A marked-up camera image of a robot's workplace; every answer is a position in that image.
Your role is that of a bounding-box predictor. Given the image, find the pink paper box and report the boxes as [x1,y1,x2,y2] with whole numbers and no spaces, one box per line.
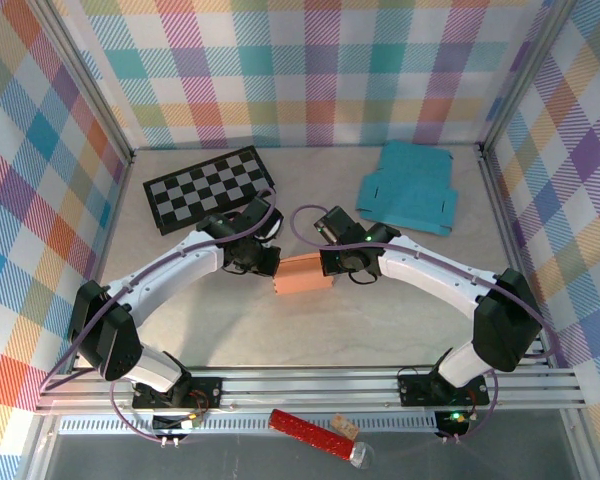
[272,252,336,297]

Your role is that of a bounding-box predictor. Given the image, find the teal paper box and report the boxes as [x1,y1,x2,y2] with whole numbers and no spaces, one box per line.
[354,140,459,236]

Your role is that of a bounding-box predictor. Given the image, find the small black control box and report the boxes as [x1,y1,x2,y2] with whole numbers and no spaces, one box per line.
[433,409,472,440]
[152,413,204,437]

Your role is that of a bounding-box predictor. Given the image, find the black folding chessboard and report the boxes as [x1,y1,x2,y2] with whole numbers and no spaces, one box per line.
[142,145,277,237]

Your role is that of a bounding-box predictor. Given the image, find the brown paper tag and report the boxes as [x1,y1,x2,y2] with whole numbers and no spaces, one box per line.
[331,413,357,439]

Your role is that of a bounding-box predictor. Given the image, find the red glitter toy microphone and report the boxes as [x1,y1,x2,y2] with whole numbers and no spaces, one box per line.
[268,408,376,471]

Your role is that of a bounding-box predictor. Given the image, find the aluminium side rail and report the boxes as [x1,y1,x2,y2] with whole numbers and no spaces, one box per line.
[477,144,556,369]
[68,149,137,374]

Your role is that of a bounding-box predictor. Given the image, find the aluminium cross rail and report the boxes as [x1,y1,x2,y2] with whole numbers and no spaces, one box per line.
[34,367,589,415]

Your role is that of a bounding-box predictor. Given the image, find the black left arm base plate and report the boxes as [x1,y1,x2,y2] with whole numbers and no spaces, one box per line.
[131,377,224,409]

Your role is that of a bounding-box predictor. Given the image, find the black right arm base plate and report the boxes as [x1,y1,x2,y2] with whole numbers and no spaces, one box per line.
[397,372,491,407]

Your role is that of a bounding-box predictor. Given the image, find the slotted grey cable duct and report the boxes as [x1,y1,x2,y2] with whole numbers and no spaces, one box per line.
[58,414,444,435]

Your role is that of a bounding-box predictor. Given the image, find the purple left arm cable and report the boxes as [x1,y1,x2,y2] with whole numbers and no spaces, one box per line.
[39,187,281,445]

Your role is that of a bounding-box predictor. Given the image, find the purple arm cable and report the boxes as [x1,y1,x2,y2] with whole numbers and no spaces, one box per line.
[39,187,281,445]
[290,203,561,445]

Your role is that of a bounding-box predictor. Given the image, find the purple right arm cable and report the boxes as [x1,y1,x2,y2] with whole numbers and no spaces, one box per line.
[290,203,561,445]

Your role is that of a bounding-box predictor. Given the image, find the aluminium corner post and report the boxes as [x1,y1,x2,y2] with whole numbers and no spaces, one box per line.
[27,0,137,164]
[478,0,579,159]

